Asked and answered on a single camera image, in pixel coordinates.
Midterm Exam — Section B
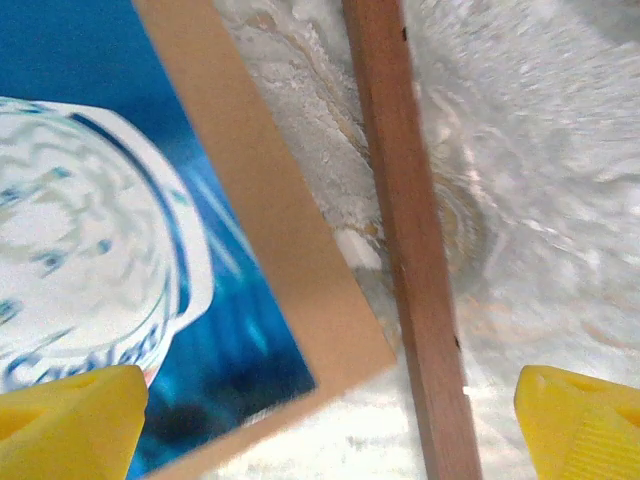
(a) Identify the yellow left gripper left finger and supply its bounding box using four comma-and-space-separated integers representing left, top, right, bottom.
0, 364, 150, 480

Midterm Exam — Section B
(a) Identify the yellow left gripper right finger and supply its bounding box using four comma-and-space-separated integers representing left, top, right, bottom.
514, 364, 640, 480

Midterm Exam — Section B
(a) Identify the brown wooden picture frame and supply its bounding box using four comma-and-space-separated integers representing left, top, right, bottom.
341, 0, 485, 480

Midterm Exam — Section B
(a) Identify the tan fibreboard backing board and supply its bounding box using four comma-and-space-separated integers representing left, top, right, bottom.
130, 0, 400, 480

